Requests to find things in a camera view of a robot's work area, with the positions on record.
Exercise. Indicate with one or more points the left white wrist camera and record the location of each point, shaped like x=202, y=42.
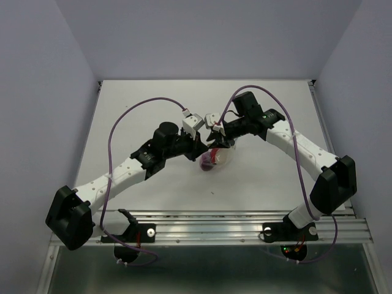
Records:
x=192, y=123

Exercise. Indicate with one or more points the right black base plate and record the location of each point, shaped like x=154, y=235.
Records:
x=284, y=232

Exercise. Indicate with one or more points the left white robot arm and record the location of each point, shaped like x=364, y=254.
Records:
x=70, y=216

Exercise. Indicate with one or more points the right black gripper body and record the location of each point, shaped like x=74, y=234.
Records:
x=237, y=128

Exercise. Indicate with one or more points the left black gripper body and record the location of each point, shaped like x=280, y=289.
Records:
x=185, y=145

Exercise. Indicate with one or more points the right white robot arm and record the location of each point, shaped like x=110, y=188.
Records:
x=334, y=176

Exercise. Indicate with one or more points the clear zip top bag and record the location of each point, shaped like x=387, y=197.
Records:
x=216, y=167

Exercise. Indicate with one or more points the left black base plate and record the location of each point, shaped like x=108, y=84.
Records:
x=131, y=233

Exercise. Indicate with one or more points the red chili pepper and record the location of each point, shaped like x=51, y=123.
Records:
x=215, y=154

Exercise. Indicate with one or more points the white radish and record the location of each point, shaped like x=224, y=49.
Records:
x=226, y=157

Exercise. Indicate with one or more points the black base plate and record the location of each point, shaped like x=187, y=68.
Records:
x=284, y=232
x=131, y=233

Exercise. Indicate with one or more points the purple onion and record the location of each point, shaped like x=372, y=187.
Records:
x=205, y=162

